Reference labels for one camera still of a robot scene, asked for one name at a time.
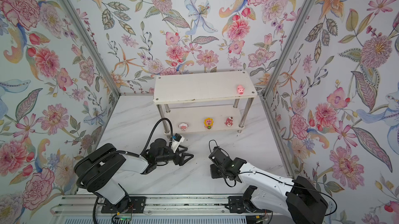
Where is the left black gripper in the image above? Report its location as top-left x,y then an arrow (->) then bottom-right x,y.
155,146 -> 194,166

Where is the white pink doll toy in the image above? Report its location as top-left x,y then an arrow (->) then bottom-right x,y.
178,123 -> 189,131

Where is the yellow red flower toy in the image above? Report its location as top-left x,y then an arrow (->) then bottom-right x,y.
204,118 -> 214,129

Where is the small red bear toy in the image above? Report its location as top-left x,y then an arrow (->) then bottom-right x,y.
225,116 -> 234,127

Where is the pink pig toy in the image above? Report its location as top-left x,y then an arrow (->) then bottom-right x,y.
236,85 -> 245,95

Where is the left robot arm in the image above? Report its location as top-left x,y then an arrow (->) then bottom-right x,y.
74,138 -> 194,207

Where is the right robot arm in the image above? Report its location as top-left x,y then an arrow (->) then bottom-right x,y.
209,146 -> 328,224

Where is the white two-tier shelf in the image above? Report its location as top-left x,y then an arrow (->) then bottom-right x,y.
153,71 -> 257,135

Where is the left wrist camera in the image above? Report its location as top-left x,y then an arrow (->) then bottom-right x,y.
170,134 -> 185,153

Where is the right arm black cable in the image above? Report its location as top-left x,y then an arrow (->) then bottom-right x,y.
208,139 -> 338,217

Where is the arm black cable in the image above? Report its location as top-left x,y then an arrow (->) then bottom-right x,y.
74,117 -> 174,224
208,139 -> 338,217

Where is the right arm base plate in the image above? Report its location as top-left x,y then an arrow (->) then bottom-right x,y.
227,196 -> 258,214

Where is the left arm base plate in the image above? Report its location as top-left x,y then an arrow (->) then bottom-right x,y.
101,197 -> 147,214

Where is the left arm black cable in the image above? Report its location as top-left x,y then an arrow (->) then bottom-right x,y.
74,117 -> 174,224

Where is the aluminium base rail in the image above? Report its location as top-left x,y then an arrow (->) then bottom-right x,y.
49,193 -> 319,218

